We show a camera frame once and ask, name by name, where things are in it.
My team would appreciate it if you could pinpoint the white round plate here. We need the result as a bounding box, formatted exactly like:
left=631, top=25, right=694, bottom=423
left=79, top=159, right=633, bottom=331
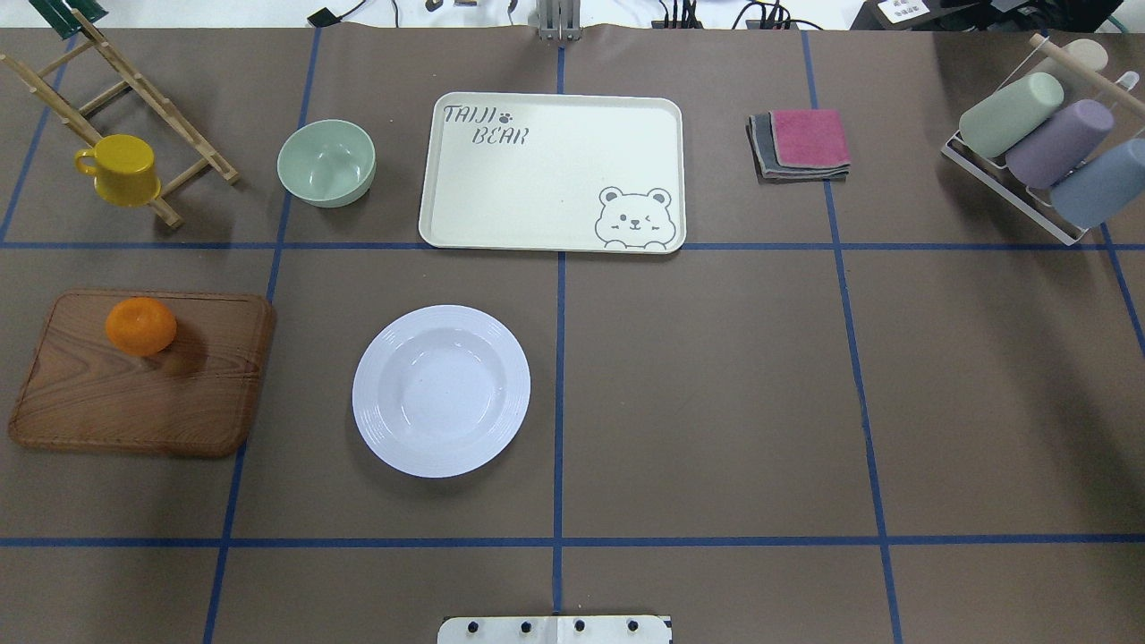
left=352, top=305, right=531, bottom=479

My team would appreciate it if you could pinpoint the cream bear tray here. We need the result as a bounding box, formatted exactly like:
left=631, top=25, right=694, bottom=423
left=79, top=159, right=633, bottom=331
left=419, top=91, right=687, bottom=254

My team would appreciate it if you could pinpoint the orange fruit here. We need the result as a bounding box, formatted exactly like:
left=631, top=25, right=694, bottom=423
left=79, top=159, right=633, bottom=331
left=104, top=296, right=177, bottom=356

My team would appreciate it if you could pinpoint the green ceramic bowl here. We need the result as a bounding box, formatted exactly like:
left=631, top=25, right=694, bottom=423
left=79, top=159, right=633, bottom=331
left=276, top=119, right=377, bottom=209

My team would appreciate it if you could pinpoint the pink folded cloth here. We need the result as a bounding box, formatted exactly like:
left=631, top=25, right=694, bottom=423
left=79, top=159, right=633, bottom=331
left=769, top=109, right=851, bottom=170

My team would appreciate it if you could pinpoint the wooden cutting board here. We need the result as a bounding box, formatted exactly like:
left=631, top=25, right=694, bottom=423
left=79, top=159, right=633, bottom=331
left=8, top=289, right=276, bottom=458

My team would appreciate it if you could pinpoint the green tumbler cup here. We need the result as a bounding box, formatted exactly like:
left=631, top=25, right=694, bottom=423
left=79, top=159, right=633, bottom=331
left=958, top=72, right=1064, bottom=158

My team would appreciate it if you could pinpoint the yellow mug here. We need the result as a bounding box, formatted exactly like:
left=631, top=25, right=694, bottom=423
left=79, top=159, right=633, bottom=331
left=73, top=134, right=161, bottom=209

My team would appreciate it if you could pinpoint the white cup rack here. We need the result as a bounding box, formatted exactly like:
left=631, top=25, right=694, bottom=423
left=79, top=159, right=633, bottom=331
left=941, top=34, right=1142, bottom=245

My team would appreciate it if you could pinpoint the purple tumbler cup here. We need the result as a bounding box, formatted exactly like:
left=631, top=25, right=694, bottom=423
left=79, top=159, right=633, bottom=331
left=1005, top=99, right=1114, bottom=189

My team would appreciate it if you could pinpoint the wooden mug rack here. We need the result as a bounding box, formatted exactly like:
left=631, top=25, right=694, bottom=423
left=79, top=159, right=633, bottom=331
left=0, top=9, right=240, bottom=229

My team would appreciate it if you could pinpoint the blue tumbler cup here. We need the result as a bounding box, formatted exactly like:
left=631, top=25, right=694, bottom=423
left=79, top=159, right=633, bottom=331
left=1050, top=138, right=1144, bottom=229

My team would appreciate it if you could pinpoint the grey metal mount bracket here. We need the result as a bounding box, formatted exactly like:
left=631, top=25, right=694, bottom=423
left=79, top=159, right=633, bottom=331
left=537, top=0, right=583, bottom=42

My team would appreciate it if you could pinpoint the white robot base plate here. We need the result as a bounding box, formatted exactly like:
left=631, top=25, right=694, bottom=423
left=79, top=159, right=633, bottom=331
left=437, top=614, right=674, bottom=643

